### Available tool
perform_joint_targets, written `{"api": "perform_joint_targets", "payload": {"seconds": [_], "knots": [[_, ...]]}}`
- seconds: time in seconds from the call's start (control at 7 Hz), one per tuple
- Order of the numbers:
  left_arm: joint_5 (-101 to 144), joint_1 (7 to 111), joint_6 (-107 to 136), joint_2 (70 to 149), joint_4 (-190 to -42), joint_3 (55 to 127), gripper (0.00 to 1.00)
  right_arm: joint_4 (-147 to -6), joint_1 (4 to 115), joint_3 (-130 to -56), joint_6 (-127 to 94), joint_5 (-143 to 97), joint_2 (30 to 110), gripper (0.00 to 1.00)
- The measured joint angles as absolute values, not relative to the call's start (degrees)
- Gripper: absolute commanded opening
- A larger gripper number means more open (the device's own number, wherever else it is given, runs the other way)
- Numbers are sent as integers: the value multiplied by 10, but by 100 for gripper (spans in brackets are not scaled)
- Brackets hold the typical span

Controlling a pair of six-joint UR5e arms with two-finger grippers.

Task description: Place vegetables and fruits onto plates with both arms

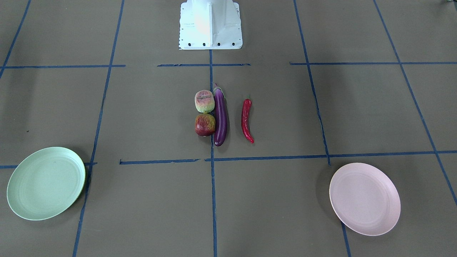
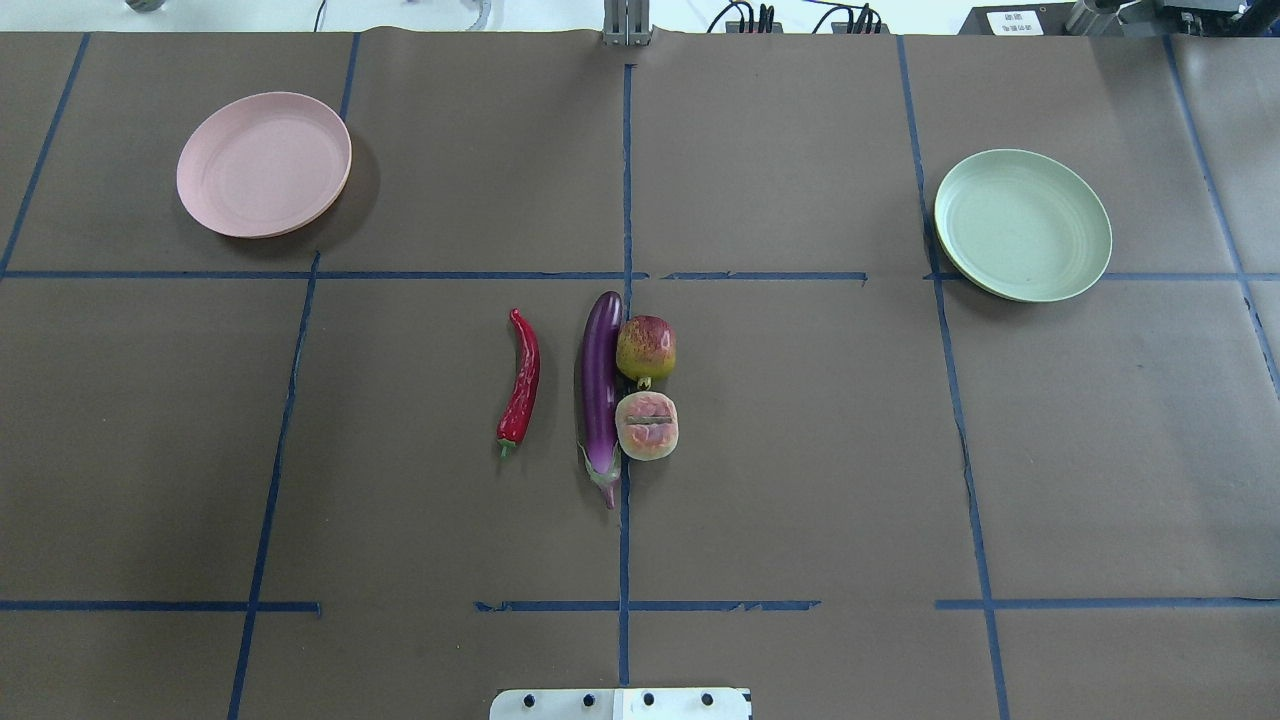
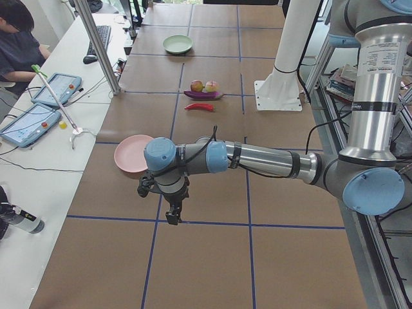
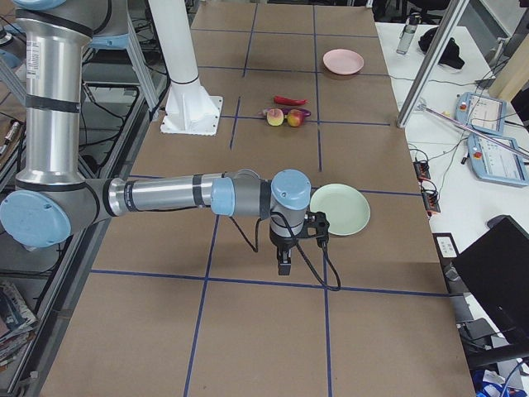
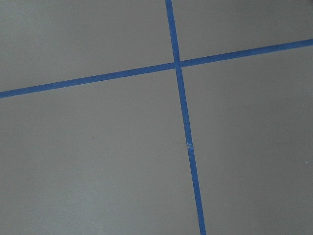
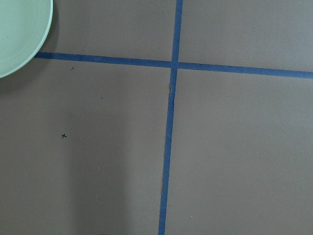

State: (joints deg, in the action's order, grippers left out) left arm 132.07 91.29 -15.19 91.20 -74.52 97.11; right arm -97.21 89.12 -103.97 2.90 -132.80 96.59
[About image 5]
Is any blue tape line crosswise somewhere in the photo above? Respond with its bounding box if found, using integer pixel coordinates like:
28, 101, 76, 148
0, 38, 313, 99

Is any blue tape line lengthwise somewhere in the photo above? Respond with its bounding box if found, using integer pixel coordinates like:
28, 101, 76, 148
165, 0, 206, 235

